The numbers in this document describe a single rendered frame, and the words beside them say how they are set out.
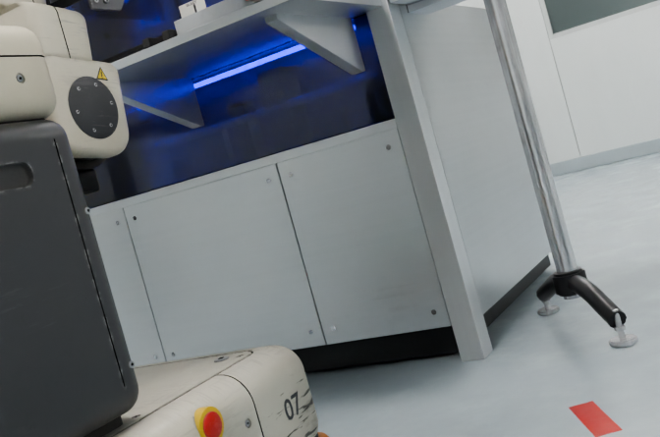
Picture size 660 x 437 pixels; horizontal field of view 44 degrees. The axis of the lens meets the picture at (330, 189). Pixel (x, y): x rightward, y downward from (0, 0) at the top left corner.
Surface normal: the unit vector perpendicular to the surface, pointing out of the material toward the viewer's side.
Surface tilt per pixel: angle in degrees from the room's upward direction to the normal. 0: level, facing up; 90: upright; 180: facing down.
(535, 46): 90
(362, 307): 90
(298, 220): 90
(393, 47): 90
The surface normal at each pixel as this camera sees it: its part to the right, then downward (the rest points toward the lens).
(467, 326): -0.47, 0.15
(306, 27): 0.84, -0.22
